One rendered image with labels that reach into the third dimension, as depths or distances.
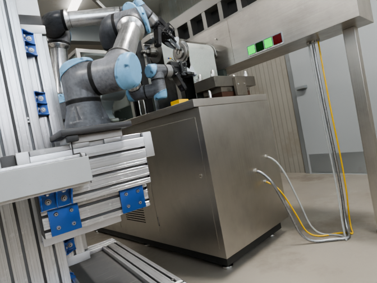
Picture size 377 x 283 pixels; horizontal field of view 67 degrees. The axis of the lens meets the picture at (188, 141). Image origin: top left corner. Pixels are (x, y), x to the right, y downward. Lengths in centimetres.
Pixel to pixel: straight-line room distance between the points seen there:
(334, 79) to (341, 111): 35
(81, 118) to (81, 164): 20
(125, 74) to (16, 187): 44
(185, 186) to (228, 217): 28
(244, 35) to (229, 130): 69
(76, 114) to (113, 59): 22
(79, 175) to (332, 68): 302
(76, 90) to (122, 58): 19
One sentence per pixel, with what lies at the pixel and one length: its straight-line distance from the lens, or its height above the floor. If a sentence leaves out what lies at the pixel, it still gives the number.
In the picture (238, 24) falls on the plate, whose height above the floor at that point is 137.
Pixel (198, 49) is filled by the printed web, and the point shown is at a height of 126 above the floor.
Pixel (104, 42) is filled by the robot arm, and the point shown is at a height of 121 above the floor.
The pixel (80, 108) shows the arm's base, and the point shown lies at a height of 88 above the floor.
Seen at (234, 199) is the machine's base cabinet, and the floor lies 36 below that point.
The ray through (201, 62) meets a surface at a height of 117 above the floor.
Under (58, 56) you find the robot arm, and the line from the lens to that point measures 169.
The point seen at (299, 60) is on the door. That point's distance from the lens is 368.
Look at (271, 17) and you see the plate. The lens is 188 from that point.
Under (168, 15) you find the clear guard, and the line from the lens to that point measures 249.
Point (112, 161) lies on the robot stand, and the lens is 98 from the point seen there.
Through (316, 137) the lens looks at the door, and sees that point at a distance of 362.
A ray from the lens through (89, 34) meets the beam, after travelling 631.
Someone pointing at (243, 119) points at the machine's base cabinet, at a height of 76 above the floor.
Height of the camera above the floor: 73
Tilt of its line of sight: 1 degrees down
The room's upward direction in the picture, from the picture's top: 11 degrees counter-clockwise
